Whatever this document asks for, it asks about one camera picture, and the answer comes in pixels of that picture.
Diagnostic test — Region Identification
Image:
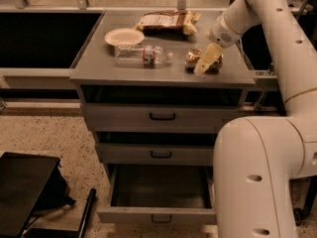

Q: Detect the grey drawer cabinet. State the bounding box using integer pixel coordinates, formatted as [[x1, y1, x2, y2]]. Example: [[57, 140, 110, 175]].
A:
[[68, 9, 258, 171]]

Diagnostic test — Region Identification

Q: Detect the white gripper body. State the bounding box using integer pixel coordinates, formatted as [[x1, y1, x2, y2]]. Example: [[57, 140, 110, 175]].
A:
[[207, 15, 242, 49]]

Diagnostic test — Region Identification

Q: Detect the black office chair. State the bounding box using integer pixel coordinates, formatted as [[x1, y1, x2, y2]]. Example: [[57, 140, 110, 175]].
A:
[[293, 176, 317, 226]]

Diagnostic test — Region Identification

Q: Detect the middle grey drawer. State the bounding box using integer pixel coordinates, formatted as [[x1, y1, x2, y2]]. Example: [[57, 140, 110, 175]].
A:
[[95, 144, 213, 166]]

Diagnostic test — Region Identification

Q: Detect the black bag on floor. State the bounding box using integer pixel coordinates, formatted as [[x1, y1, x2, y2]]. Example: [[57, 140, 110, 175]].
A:
[[34, 168, 75, 212]]

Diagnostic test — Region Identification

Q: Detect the black tube on floor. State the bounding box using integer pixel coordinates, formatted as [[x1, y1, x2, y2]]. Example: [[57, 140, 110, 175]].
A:
[[77, 188, 96, 238]]

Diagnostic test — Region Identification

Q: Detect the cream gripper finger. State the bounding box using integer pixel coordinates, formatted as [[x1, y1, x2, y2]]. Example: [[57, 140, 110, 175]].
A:
[[194, 43, 223, 76]]

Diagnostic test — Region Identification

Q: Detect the bottom grey drawer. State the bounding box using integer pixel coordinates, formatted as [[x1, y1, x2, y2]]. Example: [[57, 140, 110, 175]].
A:
[[98, 165, 216, 225]]

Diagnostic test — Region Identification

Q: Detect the top grey drawer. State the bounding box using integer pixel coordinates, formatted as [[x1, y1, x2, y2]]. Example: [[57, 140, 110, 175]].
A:
[[81, 103, 244, 134]]

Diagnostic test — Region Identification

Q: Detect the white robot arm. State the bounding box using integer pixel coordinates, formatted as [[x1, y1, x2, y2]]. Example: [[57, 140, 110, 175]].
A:
[[209, 0, 317, 238]]

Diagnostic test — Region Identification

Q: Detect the clear plastic water bottle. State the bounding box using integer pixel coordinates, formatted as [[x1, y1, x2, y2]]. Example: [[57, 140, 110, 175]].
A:
[[115, 45, 172, 68]]

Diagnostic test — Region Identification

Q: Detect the grey drawer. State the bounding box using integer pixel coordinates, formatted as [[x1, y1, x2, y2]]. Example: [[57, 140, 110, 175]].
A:
[[98, 165, 216, 225], [95, 144, 213, 166], [81, 103, 244, 134]]

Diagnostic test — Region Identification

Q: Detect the brown snack bag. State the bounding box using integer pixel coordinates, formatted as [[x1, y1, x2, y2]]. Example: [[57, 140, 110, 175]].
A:
[[135, 10, 201, 36]]

